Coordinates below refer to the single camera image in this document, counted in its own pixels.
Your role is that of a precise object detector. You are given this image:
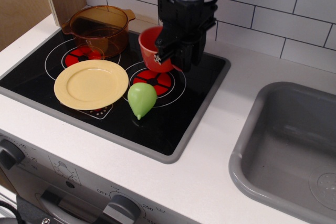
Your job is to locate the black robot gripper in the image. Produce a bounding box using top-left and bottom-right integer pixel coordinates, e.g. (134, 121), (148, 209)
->
(154, 0), (218, 72)

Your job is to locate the red plastic cup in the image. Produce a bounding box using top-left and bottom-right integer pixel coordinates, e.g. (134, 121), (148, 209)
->
(138, 26), (181, 73)

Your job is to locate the yellow plastic plate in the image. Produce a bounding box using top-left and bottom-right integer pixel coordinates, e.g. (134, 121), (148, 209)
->
(54, 60), (129, 110)

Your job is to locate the green plastic pear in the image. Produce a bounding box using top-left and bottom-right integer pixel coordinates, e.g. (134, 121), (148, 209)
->
(128, 82), (157, 120)

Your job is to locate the amber transparent pot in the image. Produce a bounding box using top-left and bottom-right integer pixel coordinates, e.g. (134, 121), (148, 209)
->
(61, 5), (135, 58)

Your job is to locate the grey plastic sink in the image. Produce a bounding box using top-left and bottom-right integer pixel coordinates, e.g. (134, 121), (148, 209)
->
(229, 82), (335, 223)

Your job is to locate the black toy stovetop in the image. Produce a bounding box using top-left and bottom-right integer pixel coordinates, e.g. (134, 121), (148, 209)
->
(1, 31), (230, 164)

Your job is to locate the grey right oven knob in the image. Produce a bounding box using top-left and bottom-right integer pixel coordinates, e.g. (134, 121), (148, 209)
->
(102, 195), (141, 224)

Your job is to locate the grey oven knob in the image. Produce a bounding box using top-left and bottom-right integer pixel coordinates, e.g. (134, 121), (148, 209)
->
(102, 195), (141, 224)
(1, 139), (25, 170)

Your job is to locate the grey oven front panel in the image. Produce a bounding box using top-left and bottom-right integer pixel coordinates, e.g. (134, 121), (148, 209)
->
(1, 131), (195, 223)

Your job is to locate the grey left oven knob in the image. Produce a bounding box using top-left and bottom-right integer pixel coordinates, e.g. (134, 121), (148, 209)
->
(1, 139), (25, 170)

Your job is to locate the grey oven door handle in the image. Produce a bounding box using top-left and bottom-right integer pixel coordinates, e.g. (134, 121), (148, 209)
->
(39, 191), (102, 223)

